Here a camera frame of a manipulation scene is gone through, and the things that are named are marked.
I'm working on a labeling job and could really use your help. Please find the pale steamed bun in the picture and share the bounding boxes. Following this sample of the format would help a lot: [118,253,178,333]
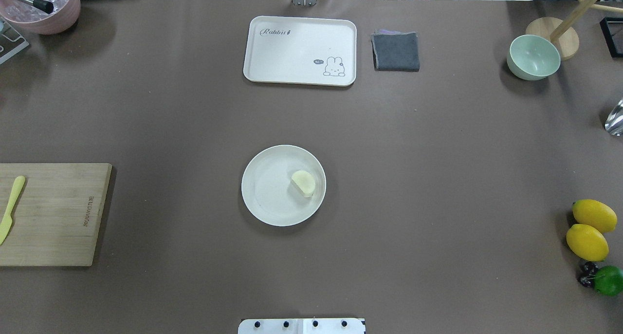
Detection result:
[290,170,316,197]

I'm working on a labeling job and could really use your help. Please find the cream round plate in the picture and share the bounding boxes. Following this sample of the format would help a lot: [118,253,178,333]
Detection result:
[241,145,327,227]

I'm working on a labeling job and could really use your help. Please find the cream rabbit tray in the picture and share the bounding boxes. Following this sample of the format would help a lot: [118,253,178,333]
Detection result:
[243,16,357,86]

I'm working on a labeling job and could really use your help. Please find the black framed tray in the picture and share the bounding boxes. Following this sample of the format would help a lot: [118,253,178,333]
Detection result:
[599,17,623,57]

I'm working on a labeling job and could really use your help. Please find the folded grey cloth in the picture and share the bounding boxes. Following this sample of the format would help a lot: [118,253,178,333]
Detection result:
[371,29,421,72]

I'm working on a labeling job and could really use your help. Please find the mint green bowl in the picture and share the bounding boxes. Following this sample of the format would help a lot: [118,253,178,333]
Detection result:
[506,35,561,81]

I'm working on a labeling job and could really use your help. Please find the bamboo cutting board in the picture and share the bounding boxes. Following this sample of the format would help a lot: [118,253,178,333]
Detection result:
[0,163,112,267]

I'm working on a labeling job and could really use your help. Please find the wooden cup stand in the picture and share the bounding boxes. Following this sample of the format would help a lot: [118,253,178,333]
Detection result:
[525,0,622,60]

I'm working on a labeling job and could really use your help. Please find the upper yellow lemon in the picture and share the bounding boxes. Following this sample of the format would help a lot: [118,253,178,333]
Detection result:
[572,199,617,233]

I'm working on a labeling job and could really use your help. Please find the yellow lemon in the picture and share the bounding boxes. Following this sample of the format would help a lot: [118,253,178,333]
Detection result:
[572,199,617,233]
[566,223,609,261]

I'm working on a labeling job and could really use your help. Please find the lower yellow lemon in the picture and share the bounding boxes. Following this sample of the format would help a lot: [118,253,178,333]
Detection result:
[566,223,609,261]

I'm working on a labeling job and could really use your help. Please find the pink ice bowl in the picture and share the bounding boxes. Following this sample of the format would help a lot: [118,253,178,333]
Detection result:
[0,0,81,35]

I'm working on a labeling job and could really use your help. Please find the dark cherries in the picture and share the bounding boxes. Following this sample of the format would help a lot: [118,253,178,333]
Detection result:
[578,261,599,288]

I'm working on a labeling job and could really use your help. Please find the steel scoop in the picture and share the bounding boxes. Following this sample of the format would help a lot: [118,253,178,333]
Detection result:
[604,98,623,136]

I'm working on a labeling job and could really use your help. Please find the yellow plastic knife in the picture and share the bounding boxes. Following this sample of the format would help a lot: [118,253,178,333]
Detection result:
[0,176,26,245]

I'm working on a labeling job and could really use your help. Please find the green lime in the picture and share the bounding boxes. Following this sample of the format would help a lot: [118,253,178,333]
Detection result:
[594,265,623,296]

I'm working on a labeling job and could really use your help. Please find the white cup rack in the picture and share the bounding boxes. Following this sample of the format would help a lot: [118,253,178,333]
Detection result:
[0,18,30,65]

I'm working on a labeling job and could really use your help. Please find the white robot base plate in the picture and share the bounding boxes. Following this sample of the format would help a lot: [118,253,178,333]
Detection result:
[238,317,366,334]

